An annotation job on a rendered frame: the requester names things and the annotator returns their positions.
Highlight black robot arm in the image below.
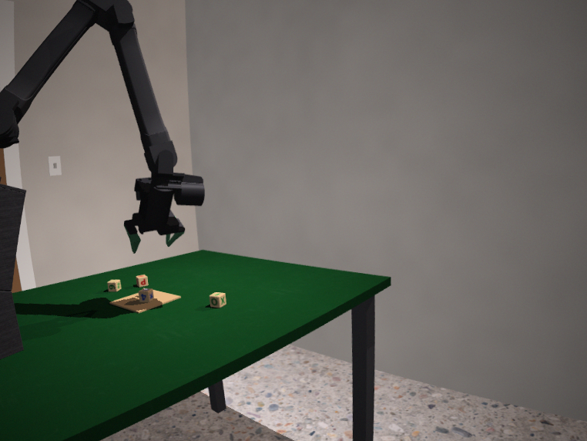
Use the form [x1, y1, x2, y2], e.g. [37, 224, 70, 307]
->
[0, 0, 205, 220]

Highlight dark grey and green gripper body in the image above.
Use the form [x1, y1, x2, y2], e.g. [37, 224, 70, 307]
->
[124, 201, 185, 235]

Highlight peach flat mat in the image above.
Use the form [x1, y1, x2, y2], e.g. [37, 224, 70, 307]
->
[110, 290, 181, 313]

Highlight beige letter block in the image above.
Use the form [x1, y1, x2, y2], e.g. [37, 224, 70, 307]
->
[139, 288, 154, 302]
[210, 292, 226, 308]
[107, 280, 121, 291]
[136, 275, 148, 287]

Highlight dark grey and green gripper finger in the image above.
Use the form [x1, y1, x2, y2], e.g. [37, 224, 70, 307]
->
[124, 225, 141, 254]
[166, 231, 185, 247]

